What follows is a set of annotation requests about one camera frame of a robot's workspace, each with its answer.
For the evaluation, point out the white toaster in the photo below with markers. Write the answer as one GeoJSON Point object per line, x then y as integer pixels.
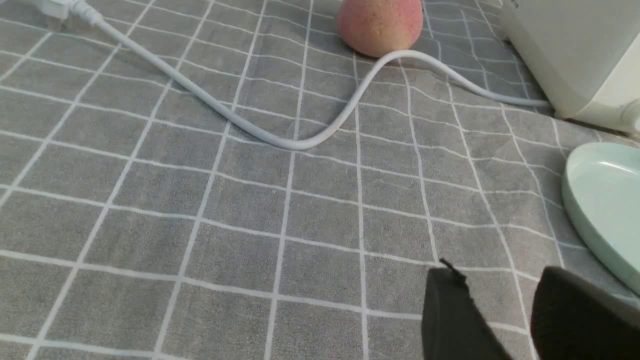
{"type": "Point", "coordinates": [583, 54]}

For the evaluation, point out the white power plug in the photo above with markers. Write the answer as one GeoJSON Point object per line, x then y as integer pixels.
{"type": "Point", "coordinates": [64, 9]}

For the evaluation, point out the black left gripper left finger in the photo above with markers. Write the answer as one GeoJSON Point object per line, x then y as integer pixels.
{"type": "Point", "coordinates": [453, 328]}

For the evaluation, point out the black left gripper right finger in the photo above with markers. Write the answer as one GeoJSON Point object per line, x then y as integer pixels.
{"type": "Point", "coordinates": [573, 319]}

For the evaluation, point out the light green plate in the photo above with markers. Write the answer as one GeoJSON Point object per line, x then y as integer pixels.
{"type": "Point", "coordinates": [601, 195]}

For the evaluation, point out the pink peach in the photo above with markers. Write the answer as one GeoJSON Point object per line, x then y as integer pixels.
{"type": "Point", "coordinates": [377, 27]}

